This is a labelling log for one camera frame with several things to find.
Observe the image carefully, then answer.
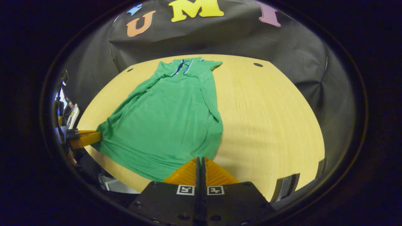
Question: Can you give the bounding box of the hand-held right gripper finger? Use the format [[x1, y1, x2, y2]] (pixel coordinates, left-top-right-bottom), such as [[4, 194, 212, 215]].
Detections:
[[127, 156, 202, 226], [201, 156, 277, 226]]

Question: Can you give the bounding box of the green T-shirt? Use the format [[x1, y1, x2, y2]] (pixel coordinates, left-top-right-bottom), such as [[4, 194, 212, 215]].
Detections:
[[92, 57, 224, 182]]

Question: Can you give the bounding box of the white side table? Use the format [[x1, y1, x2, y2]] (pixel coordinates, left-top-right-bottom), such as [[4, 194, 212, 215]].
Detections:
[[67, 104, 80, 130]]

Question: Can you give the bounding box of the computer monitor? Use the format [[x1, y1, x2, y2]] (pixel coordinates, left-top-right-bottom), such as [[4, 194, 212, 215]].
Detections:
[[55, 85, 66, 102]]

